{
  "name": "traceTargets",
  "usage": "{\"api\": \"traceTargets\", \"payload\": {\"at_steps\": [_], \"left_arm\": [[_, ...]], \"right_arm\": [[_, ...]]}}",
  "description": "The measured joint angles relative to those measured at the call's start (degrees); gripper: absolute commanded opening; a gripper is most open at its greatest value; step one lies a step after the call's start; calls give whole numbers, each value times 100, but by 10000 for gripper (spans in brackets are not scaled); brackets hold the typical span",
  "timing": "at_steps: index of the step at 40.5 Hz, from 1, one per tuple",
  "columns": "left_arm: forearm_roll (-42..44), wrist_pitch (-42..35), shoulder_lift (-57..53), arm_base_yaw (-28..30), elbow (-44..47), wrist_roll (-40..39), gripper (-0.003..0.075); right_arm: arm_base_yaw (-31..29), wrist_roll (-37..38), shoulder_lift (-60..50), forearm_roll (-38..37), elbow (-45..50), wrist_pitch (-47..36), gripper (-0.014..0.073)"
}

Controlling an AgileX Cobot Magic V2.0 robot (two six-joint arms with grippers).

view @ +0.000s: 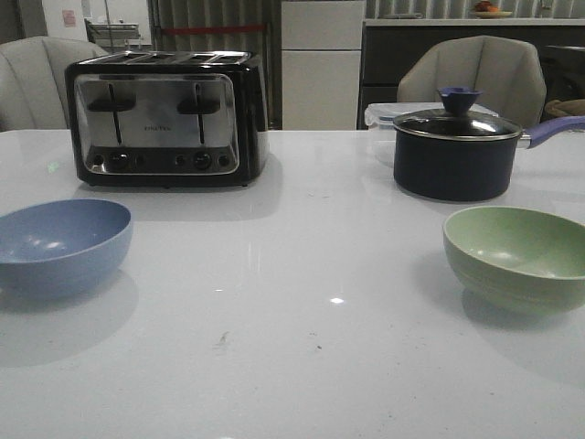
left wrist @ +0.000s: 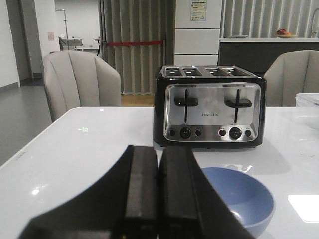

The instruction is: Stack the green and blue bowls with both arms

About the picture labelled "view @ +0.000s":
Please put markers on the beige chair left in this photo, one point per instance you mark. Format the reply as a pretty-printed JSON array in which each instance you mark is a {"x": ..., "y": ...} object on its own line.
[{"x": 33, "y": 87}]

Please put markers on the dark blue saucepan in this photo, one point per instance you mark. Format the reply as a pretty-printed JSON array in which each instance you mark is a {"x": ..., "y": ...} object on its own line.
[{"x": 458, "y": 170}]

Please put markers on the green bowl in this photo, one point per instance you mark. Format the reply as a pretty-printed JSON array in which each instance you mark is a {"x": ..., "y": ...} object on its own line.
[{"x": 523, "y": 260}]

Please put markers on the glass pot lid blue knob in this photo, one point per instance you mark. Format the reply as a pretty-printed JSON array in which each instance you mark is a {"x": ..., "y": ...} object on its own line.
[{"x": 455, "y": 120}]

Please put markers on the beige chair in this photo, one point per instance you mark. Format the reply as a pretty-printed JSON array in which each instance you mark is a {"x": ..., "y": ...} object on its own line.
[
  {"x": 506, "y": 71},
  {"x": 33, "y": 87}
]

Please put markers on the beige chair right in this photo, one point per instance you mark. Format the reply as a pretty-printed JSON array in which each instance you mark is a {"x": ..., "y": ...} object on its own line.
[{"x": 506, "y": 71}]

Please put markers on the fruit plate on counter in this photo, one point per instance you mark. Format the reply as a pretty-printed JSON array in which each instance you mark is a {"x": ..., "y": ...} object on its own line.
[{"x": 487, "y": 10}]

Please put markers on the blue bowl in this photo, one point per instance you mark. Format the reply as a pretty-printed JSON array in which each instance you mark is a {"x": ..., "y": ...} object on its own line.
[{"x": 62, "y": 248}]

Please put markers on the black chrome four-slot toaster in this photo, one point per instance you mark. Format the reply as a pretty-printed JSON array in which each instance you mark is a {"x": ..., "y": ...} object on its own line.
[{"x": 168, "y": 118}]

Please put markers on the clear plastic food container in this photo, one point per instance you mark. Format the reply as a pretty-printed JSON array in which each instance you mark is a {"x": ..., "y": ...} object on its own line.
[{"x": 378, "y": 118}]

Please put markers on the white refrigerator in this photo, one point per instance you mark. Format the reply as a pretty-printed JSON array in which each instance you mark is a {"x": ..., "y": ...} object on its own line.
[{"x": 321, "y": 54}]

